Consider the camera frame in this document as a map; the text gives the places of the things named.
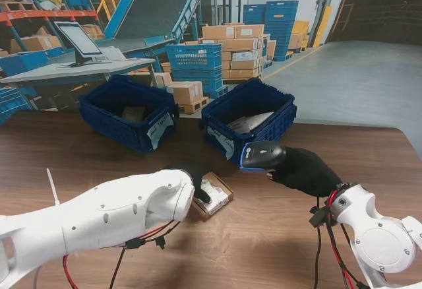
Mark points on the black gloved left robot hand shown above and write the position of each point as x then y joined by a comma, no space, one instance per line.
198,178

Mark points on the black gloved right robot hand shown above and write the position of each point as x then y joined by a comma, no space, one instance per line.
306,173

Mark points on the brown cardboard parcel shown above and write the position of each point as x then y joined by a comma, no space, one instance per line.
219,190

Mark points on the black and blue barcode scanner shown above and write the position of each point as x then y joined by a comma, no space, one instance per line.
260,155

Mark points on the white padded mailer bag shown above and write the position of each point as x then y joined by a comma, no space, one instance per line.
254,120

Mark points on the small cardboard box with label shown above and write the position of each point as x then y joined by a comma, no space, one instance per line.
133,112

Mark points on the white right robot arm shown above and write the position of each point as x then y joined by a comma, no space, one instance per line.
379,243

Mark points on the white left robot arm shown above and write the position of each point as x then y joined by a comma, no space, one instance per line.
99,213

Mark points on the crumpled handwritten paper label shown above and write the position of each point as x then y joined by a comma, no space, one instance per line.
225,144

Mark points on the blue ribbed plastic bin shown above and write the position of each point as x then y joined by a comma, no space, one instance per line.
273,130

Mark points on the handwritten boxed parcels paper label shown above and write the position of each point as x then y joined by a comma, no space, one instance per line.
158,130

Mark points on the blue bin boxed parcels label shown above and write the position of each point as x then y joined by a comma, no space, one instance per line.
105,117

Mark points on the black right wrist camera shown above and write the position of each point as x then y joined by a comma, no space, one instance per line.
318,217

